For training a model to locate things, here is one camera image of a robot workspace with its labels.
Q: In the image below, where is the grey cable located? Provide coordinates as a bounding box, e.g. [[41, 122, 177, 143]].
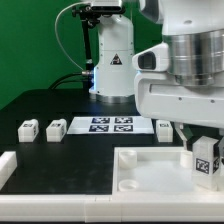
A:
[[53, 2, 88, 72]]

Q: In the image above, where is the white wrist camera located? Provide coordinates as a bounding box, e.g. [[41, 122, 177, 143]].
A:
[[132, 42, 169, 72]]

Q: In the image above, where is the white square table top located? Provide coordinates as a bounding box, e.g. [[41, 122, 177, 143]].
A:
[[113, 147, 224, 194]]

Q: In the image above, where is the black cable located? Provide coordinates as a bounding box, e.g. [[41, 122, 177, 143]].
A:
[[48, 73, 90, 90]]

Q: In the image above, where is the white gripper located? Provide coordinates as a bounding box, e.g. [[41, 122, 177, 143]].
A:
[[134, 72, 224, 164]]

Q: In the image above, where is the white sheet with markers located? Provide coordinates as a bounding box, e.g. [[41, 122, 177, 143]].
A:
[[68, 116, 154, 135]]

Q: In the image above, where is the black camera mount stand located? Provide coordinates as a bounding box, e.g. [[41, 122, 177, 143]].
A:
[[72, 0, 125, 90]]

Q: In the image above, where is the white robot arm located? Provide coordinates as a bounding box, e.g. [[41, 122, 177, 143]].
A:
[[91, 0, 224, 129]]

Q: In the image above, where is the white obstacle fence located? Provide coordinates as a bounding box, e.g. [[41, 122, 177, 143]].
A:
[[0, 149, 224, 224]]

